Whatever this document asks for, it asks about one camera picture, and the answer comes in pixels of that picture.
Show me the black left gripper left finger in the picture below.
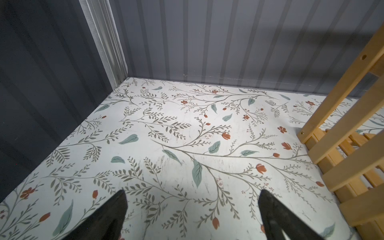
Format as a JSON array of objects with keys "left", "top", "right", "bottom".
[{"left": 64, "top": 190, "right": 128, "bottom": 240}]

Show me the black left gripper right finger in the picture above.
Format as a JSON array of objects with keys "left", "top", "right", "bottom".
[{"left": 258, "top": 189, "right": 323, "bottom": 240}]

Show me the wooden two-tier rack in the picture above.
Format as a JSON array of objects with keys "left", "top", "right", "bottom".
[{"left": 298, "top": 28, "right": 384, "bottom": 240}]

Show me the aluminium corner post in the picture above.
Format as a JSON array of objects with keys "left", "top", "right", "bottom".
[{"left": 79, "top": 0, "right": 128, "bottom": 90}]

